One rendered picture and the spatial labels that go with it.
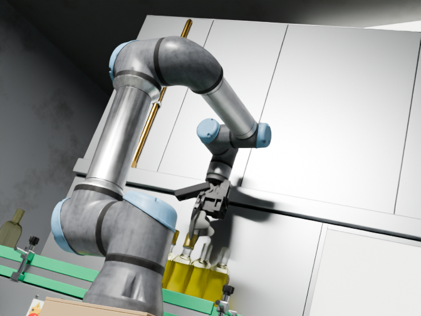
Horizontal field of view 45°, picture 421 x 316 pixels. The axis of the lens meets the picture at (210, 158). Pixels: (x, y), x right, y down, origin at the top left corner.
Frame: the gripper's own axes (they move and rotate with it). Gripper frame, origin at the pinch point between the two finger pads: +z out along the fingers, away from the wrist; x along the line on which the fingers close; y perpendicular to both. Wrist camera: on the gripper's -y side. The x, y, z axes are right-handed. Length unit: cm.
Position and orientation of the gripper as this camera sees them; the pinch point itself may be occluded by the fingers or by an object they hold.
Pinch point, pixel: (191, 237)
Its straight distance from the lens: 153.6
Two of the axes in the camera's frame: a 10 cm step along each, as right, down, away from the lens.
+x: 2.3, 4.7, 8.5
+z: -2.9, 8.7, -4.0
